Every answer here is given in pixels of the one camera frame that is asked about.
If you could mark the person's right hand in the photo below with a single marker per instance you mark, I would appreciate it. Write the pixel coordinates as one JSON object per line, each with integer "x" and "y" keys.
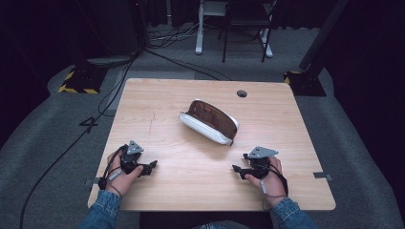
{"x": 273, "y": 179}

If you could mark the black metal chair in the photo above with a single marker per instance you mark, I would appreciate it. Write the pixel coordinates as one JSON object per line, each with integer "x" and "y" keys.
{"x": 245, "y": 19}

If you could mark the grey metal table bracket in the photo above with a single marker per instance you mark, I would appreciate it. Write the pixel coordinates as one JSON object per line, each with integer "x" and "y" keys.
{"x": 90, "y": 182}
{"x": 322, "y": 175}

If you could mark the person's left hand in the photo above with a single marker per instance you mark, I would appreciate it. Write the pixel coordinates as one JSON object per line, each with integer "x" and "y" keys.
{"x": 122, "y": 180}

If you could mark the white desk frame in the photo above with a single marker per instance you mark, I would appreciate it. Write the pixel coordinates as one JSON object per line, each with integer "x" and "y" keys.
{"x": 200, "y": 35}

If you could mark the white pencil case brown lining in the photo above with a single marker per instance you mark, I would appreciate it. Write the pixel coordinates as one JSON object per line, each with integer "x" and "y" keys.
{"x": 210, "y": 122}

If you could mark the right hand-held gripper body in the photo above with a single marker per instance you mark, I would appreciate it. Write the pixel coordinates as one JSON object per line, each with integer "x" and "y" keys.
{"x": 258, "y": 159}

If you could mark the black slanted stand pole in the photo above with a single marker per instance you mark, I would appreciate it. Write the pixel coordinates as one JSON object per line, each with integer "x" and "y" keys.
{"x": 321, "y": 35}

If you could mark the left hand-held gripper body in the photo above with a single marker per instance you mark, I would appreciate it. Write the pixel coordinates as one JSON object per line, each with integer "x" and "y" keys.
{"x": 131, "y": 156}

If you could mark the black stand base hazard tape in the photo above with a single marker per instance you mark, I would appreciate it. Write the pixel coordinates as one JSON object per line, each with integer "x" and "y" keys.
{"x": 305, "y": 83}
{"x": 83, "y": 81}

